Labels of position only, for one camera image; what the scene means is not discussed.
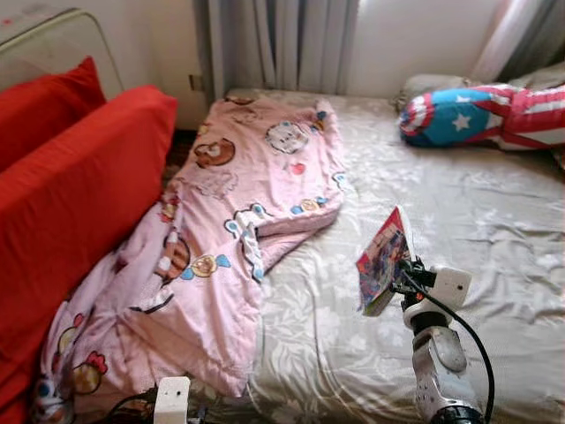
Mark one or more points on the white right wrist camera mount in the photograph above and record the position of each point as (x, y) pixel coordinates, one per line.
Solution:
(452, 287)

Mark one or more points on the grey striped curtain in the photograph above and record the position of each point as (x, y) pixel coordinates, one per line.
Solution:
(530, 35)
(282, 44)

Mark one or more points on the flag print bolster pillow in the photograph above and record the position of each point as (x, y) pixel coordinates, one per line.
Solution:
(468, 119)

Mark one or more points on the red sofa back cushion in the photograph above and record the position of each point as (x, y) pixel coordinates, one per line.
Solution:
(44, 115)

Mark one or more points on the pink cartoon blanket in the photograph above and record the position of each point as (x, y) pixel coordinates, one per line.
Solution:
(221, 247)

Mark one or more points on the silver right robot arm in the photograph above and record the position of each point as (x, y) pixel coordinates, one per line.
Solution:
(437, 362)

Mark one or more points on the colourful comic magazine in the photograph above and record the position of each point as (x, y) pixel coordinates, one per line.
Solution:
(380, 261)

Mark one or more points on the wall socket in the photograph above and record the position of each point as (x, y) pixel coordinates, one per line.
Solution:
(196, 83)

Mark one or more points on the large red sofa cushion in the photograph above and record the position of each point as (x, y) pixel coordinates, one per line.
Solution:
(79, 221)

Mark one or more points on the grey floral bedspread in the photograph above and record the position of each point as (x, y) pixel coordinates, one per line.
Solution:
(494, 221)

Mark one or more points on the grey floral pillow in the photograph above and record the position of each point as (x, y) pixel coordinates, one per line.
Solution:
(433, 83)

